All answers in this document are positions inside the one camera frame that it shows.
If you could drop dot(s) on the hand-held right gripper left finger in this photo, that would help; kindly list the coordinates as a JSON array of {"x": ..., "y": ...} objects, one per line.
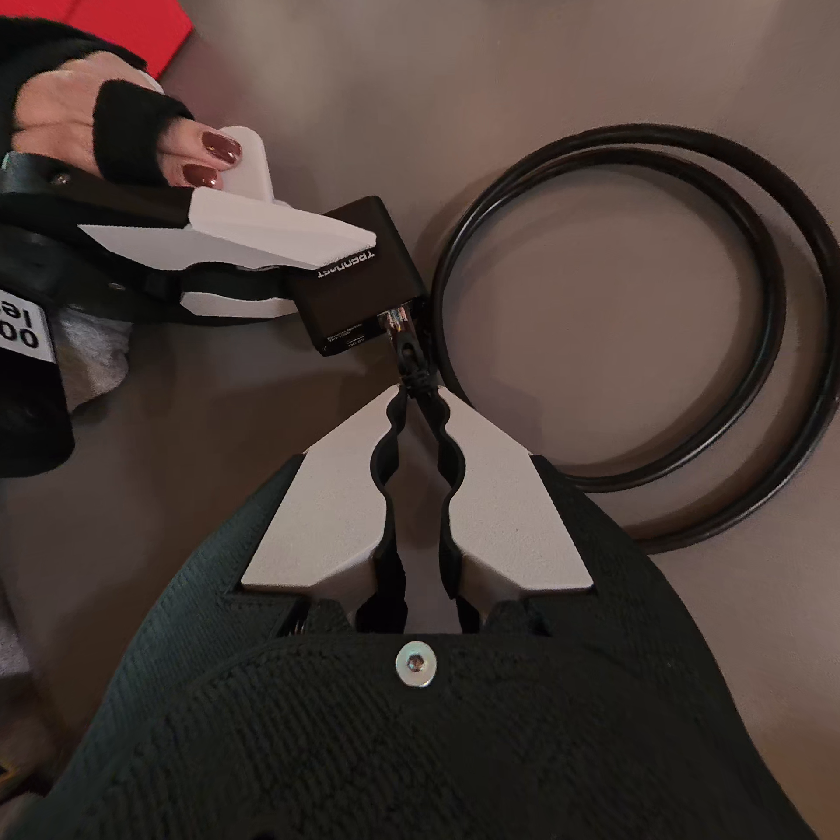
[{"x": 315, "y": 518}]

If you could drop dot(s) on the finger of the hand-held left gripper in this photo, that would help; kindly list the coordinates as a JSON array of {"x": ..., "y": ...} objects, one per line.
[
  {"x": 229, "y": 243},
  {"x": 236, "y": 305}
]

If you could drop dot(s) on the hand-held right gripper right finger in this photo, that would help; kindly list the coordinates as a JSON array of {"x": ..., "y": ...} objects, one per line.
[{"x": 518, "y": 518}]

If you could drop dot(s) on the black network adapter box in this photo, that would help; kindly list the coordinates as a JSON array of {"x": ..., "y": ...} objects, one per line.
[{"x": 367, "y": 289}]

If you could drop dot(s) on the person's left hand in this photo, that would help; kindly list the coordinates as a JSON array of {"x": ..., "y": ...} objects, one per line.
[{"x": 59, "y": 111}]

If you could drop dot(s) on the grey fleece cloth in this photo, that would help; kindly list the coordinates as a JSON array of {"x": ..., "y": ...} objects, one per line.
[{"x": 98, "y": 354}]

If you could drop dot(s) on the red plastic bin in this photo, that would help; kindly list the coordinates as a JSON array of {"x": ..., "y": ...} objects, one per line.
[{"x": 131, "y": 26}]

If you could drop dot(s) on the person's grey garment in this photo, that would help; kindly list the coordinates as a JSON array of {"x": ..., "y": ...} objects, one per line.
[{"x": 13, "y": 636}]

